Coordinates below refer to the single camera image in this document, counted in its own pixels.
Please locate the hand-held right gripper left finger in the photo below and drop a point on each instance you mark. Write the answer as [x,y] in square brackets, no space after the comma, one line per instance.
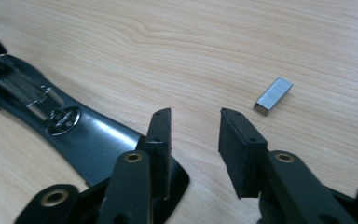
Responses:
[161,155]

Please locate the black stapler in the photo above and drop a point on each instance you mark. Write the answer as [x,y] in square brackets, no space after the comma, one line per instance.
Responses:
[90,141]

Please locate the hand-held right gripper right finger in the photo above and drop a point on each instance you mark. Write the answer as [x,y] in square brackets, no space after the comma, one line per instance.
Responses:
[242,158]

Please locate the silver staple strip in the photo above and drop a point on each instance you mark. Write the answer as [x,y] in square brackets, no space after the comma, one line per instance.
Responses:
[273,95]

